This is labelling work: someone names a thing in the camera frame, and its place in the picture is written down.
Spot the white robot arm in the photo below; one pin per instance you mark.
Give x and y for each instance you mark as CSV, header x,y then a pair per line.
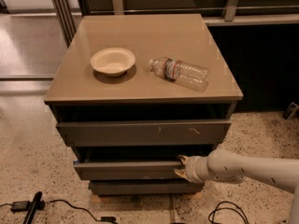
x,y
225,166

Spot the grey three-drawer cabinet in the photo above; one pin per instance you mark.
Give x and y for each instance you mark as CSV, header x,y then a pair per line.
x,y
80,94

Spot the metal shelf rack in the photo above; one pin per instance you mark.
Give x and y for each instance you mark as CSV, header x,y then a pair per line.
x,y
215,12

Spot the white paper bowl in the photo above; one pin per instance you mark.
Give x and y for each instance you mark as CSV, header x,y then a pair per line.
x,y
113,62

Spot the dark object on floor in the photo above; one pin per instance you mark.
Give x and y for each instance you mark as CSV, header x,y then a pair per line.
x,y
290,111

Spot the black power adapter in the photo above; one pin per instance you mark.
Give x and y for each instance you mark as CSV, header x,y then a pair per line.
x,y
20,206

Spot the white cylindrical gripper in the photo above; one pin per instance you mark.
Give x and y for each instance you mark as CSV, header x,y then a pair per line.
x,y
192,169

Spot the clear plastic water bottle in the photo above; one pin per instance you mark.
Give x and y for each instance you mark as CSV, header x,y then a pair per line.
x,y
188,75

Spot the grey drawer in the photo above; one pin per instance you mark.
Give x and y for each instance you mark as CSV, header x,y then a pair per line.
x,y
135,163
143,133
132,187

